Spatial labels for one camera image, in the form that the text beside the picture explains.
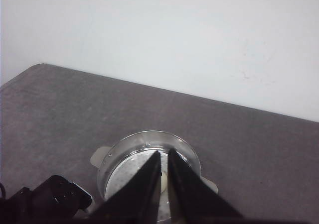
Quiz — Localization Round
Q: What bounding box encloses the panda bun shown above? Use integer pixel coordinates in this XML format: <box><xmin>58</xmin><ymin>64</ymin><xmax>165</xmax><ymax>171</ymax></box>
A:
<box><xmin>160</xmin><ymin>171</ymin><xmax>168</xmax><ymax>193</ymax></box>

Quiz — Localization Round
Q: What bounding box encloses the stainless steel steamer pot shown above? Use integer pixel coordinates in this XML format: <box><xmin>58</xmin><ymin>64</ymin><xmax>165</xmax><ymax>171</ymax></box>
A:
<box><xmin>90</xmin><ymin>130</ymin><xmax>218</xmax><ymax>224</ymax></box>

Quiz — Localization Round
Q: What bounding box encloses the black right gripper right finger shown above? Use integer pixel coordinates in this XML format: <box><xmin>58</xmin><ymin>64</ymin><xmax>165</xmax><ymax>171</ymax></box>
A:
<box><xmin>167</xmin><ymin>149</ymin><xmax>246</xmax><ymax>224</ymax></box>

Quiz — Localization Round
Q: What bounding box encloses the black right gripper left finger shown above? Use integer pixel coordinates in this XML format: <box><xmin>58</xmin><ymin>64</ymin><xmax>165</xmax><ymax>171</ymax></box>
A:
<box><xmin>90</xmin><ymin>151</ymin><xmax>161</xmax><ymax>224</ymax></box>

